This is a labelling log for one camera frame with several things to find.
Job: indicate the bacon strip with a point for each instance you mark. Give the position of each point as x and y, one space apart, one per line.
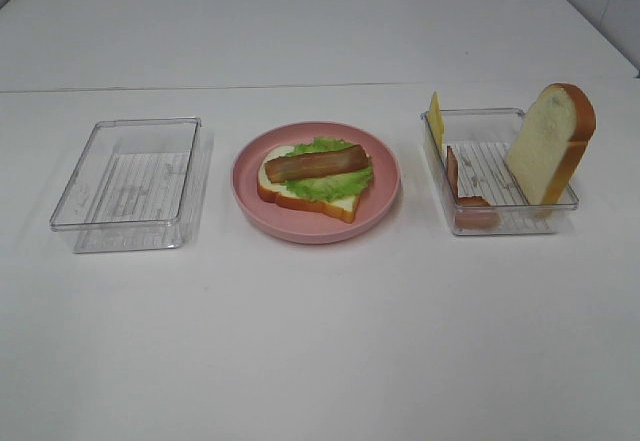
473 211
316 164

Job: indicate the yellow cheese slice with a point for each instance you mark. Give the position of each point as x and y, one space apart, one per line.
436 122

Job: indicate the left clear plastic tray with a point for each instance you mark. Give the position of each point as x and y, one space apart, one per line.
135 187

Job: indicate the clear plastic tray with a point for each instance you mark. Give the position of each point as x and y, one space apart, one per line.
480 139
135 187

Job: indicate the right clear plastic tray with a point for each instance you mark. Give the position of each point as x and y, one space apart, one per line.
480 139

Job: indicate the bread slice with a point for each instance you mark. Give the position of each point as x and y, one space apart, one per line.
551 142
343 209

